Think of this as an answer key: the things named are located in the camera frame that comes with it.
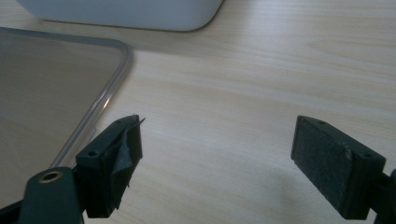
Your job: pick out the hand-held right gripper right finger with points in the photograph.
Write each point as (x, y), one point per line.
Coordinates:
(330, 168)

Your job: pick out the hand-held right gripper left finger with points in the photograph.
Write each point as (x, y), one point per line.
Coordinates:
(106, 168)

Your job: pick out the clear plastic tray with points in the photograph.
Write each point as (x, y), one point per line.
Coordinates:
(53, 109)

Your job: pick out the white plastic container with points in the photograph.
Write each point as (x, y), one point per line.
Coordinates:
(124, 14)

